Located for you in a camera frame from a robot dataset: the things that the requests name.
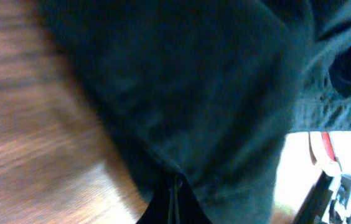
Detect white printed garment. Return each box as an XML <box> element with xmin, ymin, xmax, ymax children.
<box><xmin>271</xmin><ymin>131</ymin><xmax>351</xmax><ymax>224</ymax></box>

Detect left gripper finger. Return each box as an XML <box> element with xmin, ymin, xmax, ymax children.
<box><xmin>136</xmin><ymin>174</ymin><xmax>212</xmax><ymax>224</ymax></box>

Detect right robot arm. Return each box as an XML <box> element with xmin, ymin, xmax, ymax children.
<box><xmin>293</xmin><ymin>172</ymin><xmax>351</xmax><ymax>224</ymax></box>

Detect black shorts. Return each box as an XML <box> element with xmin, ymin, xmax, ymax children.
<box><xmin>37</xmin><ymin>0</ymin><xmax>351</xmax><ymax>223</ymax></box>

